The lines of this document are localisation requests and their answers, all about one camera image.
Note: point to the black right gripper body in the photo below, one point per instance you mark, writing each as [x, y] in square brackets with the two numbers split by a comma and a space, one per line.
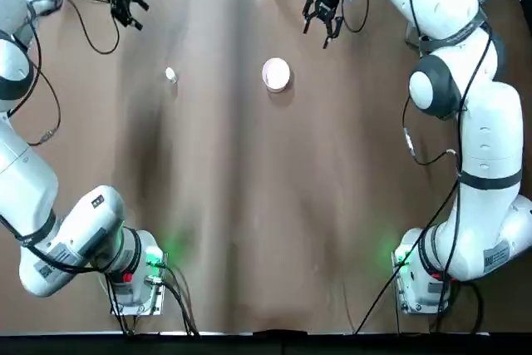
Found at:
[328, 1]

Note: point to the pink bowl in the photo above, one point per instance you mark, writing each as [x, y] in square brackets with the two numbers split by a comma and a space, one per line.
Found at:
[276, 74]

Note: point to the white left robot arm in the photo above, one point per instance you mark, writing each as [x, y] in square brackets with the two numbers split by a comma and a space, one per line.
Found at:
[25, 188]

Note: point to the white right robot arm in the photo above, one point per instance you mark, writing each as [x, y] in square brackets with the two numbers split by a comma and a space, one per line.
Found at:
[490, 130]

